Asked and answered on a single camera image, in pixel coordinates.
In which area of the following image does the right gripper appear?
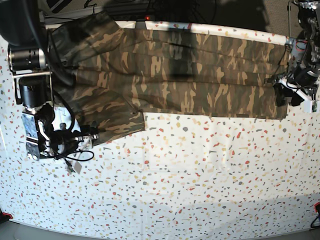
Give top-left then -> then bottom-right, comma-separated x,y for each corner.
21,104 -> 99,160

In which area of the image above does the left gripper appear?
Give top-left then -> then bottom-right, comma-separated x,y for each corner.
273,67 -> 320,107

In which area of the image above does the camouflage T-shirt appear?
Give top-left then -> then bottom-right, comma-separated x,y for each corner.
52,12 -> 290,144

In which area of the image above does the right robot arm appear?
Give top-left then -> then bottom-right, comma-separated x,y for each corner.
0,0 -> 99,163

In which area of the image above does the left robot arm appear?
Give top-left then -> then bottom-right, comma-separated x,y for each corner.
273,0 -> 320,113

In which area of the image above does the red table clamp left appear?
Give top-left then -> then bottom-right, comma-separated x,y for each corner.
0,212 -> 13,222

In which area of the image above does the red table clamp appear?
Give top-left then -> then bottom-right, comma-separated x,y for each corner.
313,202 -> 320,215
0,212 -> 13,222

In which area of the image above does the red table clamp right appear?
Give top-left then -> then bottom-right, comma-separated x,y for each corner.
313,202 -> 320,215

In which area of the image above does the terrazzo patterned tablecloth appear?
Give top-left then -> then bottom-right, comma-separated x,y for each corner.
0,20 -> 320,240

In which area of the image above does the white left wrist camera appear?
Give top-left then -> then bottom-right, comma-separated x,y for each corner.
303,100 -> 320,114

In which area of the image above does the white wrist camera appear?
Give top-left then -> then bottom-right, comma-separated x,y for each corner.
303,100 -> 320,114
66,161 -> 82,174

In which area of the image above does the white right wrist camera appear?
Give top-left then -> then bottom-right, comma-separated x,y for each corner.
66,161 -> 82,174

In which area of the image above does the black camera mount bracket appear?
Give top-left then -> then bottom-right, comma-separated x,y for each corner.
135,21 -> 147,30

